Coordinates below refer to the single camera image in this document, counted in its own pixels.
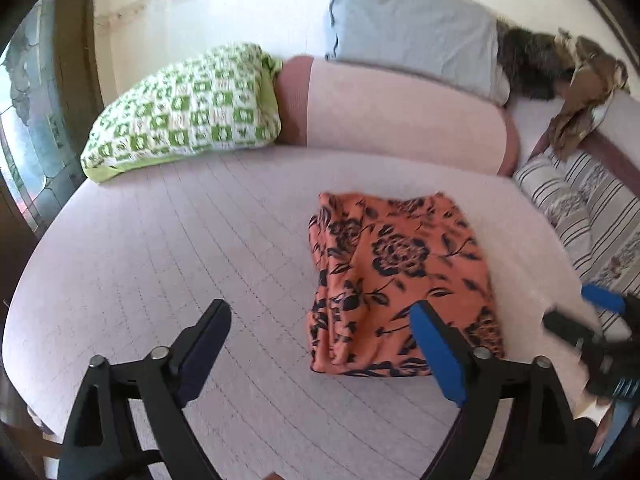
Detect green white checkered pillow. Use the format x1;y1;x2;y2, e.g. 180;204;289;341
80;42;284;184

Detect wooden window frame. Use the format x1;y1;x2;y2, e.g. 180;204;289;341
50;0;113;121

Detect orange black floral shirt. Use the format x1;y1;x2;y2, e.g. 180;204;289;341
307;191;506;377

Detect stained glass window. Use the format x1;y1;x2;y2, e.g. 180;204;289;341
0;0;77;235

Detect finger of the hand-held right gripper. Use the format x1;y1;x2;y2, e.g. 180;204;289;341
542;309;601;356
580;284;629;318

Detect pink bolster pillow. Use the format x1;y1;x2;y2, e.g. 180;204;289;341
274;55;522;177

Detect dark furry cloth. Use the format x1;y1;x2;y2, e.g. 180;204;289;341
497;27;577;102

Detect pink quilted bed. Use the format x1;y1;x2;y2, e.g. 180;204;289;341
2;147;607;480

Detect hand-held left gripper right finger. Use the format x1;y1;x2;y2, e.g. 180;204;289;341
409;300;596;480

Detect grey blue pillow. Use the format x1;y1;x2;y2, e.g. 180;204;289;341
324;0;512;107

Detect brown patterned cloth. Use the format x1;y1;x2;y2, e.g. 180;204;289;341
542;30;631;162

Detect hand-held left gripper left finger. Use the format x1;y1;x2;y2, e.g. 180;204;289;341
57;299;233;480

